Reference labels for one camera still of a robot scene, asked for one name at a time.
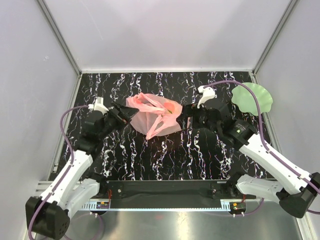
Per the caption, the pink plastic bag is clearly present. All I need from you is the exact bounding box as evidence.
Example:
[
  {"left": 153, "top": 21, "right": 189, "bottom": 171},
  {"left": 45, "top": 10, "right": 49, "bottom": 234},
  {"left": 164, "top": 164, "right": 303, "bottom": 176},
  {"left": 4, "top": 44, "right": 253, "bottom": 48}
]
[{"left": 126, "top": 92, "right": 183, "bottom": 140}]

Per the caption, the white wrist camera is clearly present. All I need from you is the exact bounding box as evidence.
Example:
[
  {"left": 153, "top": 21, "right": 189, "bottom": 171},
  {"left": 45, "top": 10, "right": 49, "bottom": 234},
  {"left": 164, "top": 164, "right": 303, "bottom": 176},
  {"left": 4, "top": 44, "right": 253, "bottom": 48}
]
[
  {"left": 197, "top": 85, "right": 217, "bottom": 109},
  {"left": 88, "top": 97, "right": 109, "bottom": 114}
]

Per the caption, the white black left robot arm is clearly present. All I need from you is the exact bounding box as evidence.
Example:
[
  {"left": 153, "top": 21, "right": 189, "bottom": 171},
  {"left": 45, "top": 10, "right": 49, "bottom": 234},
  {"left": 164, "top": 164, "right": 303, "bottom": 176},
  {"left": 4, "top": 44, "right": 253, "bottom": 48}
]
[{"left": 25, "top": 97, "right": 139, "bottom": 240}]

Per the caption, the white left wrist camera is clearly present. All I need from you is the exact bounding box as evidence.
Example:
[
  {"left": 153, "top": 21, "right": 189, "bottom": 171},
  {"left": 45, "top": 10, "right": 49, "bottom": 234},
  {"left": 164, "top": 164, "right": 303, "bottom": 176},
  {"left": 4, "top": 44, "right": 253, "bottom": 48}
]
[{"left": 88, "top": 97, "right": 109, "bottom": 114}]

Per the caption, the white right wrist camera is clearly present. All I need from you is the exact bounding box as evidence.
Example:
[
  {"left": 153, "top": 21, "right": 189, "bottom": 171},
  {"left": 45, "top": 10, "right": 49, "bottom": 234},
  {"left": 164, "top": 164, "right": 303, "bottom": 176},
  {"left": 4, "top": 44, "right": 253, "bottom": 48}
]
[{"left": 197, "top": 85, "right": 217, "bottom": 109}]

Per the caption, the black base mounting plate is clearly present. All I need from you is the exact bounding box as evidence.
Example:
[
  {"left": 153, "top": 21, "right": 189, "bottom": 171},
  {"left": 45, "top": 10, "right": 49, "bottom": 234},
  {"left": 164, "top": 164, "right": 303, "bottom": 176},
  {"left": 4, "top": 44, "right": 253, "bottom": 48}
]
[{"left": 104, "top": 180, "right": 243, "bottom": 200}]

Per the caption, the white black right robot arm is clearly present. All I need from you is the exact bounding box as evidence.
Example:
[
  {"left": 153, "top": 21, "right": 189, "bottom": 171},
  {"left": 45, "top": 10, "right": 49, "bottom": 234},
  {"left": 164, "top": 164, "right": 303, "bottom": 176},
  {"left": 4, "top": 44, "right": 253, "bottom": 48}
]
[{"left": 125, "top": 94, "right": 320, "bottom": 218}]

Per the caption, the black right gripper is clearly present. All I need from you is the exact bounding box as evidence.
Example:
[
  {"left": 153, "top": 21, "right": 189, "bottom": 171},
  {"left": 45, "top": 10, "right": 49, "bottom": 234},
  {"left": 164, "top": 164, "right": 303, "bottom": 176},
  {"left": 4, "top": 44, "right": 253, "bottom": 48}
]
[{"left": 176, "top": 102, "right": 221, "bottom": 135}]

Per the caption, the green wavy plastic bowl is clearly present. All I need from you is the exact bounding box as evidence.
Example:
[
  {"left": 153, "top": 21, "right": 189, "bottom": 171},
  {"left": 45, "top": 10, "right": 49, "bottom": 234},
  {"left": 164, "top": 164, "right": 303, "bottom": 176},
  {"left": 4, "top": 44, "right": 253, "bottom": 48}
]
[{"left": 231, "top": 82, "right": 273, "bottom": 116}]

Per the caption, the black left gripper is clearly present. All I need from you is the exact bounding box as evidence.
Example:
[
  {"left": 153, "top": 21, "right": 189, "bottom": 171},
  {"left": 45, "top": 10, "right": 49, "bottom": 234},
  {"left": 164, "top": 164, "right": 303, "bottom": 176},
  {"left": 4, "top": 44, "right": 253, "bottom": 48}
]
[{"left": 98, "top": 100, "right": 139, "bottom": 140}]

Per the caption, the aluminium frame rail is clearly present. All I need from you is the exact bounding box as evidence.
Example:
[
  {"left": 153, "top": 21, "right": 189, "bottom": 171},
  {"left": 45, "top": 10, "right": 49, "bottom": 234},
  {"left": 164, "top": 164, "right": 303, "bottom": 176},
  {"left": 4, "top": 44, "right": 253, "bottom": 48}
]
[{"left": 33, "top": 181, "right": 59, "bottom": 199}]

